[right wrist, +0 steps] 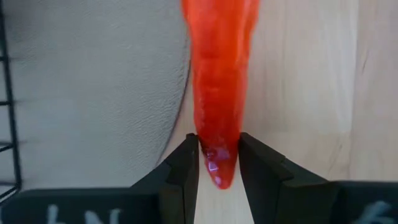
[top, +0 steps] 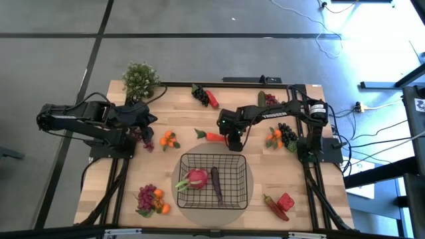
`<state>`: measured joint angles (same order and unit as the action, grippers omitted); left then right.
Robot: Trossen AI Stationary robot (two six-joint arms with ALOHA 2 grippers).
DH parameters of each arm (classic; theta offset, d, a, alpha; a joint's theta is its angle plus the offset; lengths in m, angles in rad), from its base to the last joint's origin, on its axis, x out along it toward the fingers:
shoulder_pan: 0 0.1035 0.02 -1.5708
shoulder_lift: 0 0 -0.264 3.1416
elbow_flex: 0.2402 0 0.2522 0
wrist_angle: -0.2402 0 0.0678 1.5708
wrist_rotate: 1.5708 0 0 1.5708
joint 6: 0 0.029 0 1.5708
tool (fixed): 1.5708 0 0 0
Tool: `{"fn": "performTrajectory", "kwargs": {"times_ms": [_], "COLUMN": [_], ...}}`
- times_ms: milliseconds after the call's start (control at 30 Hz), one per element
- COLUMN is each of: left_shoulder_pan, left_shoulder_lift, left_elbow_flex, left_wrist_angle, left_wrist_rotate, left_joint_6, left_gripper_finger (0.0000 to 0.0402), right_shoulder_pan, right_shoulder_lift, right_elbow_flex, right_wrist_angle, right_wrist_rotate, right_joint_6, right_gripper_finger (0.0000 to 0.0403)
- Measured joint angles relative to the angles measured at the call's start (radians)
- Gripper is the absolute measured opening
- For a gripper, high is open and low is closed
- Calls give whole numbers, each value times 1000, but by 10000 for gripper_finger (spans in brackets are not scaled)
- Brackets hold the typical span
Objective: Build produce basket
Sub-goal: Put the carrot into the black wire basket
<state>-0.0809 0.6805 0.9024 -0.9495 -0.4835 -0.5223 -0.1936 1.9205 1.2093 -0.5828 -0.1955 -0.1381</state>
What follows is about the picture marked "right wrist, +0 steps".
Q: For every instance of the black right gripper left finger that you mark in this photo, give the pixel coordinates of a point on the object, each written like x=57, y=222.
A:
x=124, y=208

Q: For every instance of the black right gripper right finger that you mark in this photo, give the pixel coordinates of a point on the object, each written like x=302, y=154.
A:
x=311, y=205

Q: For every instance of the orange carrot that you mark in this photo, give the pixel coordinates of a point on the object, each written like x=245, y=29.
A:
x=217, y=77

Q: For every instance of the round grey mat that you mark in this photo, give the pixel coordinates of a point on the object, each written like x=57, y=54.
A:
x=93, y=93

